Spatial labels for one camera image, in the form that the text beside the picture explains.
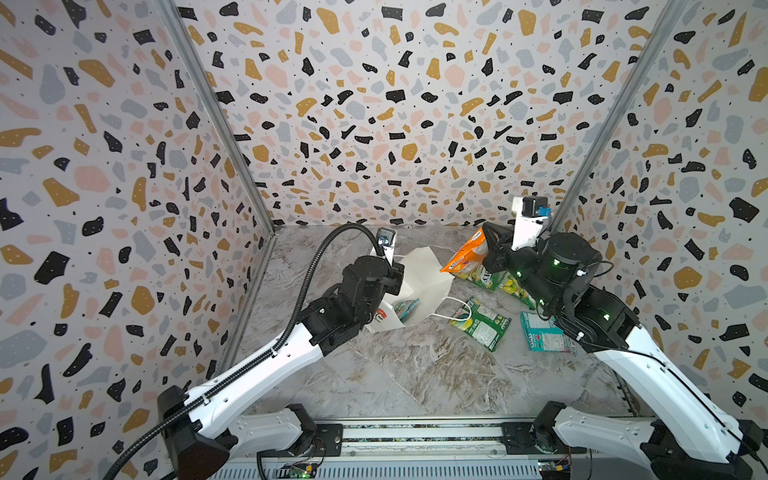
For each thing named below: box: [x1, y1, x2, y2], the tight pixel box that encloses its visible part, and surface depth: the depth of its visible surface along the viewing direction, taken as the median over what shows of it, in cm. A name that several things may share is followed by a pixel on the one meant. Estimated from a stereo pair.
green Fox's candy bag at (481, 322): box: [448, 296, 512, 352], surface depth 94 cm
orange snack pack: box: [440, 227, 488, 274], surface depth 63 cm
